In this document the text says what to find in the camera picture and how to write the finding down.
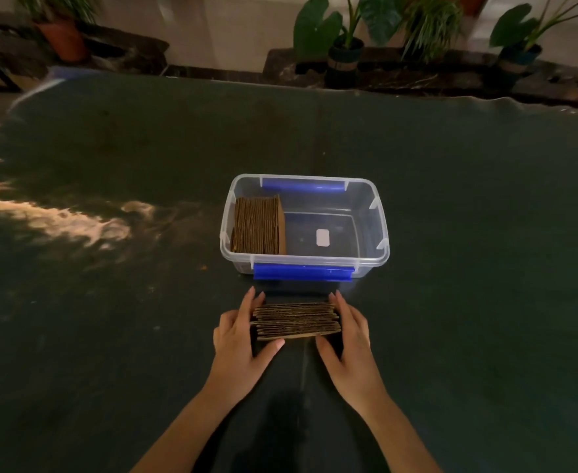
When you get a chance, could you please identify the person's left hand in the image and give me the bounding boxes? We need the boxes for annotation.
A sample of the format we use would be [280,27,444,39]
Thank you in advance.
[201,286,286,415]

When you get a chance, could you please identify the person's right hand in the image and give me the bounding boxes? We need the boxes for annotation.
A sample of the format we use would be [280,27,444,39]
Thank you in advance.
[316,289,389,415]

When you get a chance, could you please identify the cardboard stack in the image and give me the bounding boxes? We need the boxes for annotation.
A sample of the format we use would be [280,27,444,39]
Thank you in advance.
[229,194,288,256]
[250,302,343,342]

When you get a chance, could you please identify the clear plastic bin blue handles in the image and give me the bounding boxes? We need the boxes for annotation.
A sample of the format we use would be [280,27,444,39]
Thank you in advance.
[219,173,391,282]

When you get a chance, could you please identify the dark green table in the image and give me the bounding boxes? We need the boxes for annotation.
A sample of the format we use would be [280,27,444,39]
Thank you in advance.
[0,66,578,473]

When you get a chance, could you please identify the dark stone ledge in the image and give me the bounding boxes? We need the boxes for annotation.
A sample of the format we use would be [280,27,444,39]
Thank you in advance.
[0,19,170,93]
[261,46,578,112]

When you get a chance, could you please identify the broad-leaf plant in dark pot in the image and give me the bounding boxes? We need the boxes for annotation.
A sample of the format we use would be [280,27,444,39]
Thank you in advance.
[292,0,404,89]

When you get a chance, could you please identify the grassy green plant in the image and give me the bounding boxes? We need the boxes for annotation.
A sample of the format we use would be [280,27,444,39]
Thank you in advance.
[400,0,465,64]

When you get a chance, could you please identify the tall-stem plant in dark pot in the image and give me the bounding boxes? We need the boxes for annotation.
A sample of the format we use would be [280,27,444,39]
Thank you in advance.
[487,0,578,90]

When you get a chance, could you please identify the plant in terracotta pot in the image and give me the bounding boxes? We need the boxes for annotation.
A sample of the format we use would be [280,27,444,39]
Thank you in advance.
[16,0,100,63]

